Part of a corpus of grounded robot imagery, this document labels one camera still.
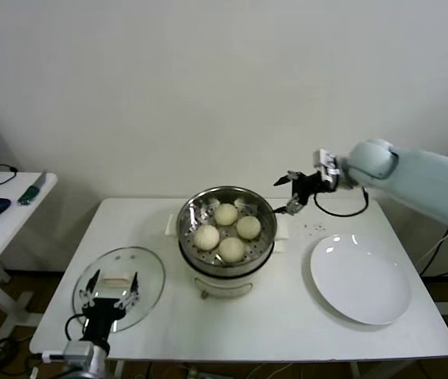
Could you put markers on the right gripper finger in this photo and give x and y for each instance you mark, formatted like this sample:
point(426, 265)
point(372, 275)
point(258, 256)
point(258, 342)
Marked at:
point(288, 176)
point(292, 207)

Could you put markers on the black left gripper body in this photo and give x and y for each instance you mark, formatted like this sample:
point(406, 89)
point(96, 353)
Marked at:
point(101, 316)

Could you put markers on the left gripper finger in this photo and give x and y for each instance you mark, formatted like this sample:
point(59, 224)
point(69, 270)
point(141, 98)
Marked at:
point(132, 296)
point(88, 296)

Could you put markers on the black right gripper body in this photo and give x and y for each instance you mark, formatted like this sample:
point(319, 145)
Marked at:
point(308, 185)

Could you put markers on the round glass pot lid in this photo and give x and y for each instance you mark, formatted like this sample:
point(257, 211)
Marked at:
point(144, 268)

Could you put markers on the white steamed baozi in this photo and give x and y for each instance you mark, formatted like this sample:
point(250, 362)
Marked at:
point(207, 237)
point(225, 214)
point(231, 249)
point(249, 227)

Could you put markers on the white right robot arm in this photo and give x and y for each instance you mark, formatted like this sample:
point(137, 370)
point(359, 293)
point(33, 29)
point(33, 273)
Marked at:
point(425, 181)

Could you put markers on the perforated steel steamer basket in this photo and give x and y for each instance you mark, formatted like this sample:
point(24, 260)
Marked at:
point(192, 213)

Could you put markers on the white electric cooking pot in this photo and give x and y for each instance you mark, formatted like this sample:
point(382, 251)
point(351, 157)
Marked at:
point(223, 286)

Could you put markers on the large white plate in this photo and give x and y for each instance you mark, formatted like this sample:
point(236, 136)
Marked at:
point(358, 280)

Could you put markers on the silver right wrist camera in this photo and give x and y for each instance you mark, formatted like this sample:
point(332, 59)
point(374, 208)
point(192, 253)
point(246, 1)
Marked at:
point(326, 163)

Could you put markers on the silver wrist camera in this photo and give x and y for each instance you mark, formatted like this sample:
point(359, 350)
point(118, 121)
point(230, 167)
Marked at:
point(326, 163)
point(75, 351)

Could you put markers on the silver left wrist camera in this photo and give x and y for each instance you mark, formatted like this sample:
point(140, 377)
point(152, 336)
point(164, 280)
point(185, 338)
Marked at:
point(75, 351)

